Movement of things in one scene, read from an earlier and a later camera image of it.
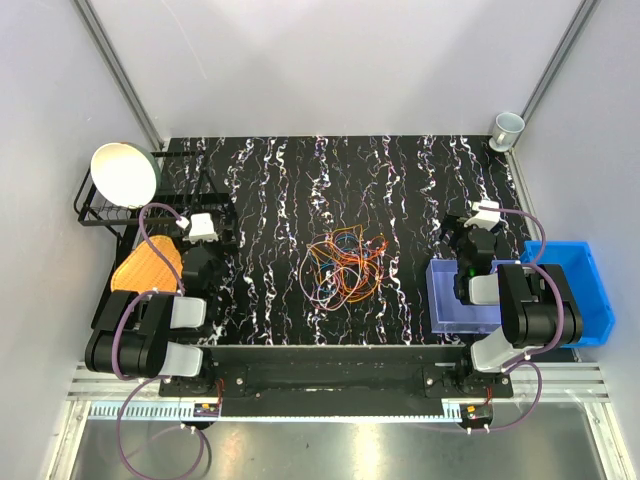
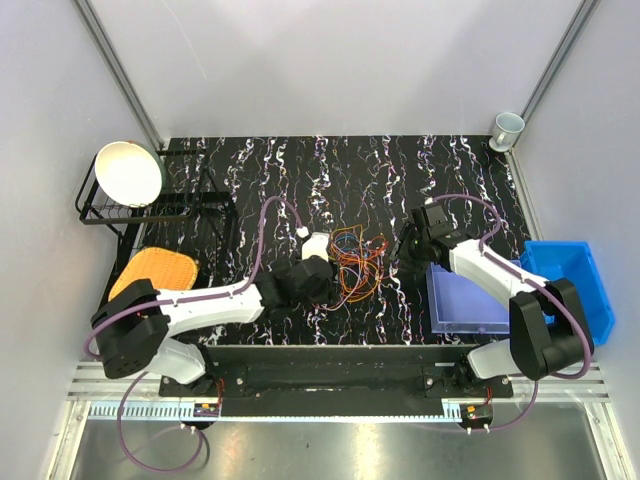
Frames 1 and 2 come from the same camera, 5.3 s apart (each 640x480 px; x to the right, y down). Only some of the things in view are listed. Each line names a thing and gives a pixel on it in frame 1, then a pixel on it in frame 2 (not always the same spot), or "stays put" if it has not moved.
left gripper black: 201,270 → 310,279
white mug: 506,131 stays put
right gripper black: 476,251 → 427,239
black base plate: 338,381 stays put
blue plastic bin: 577,260 stays put
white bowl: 126,174 stays put
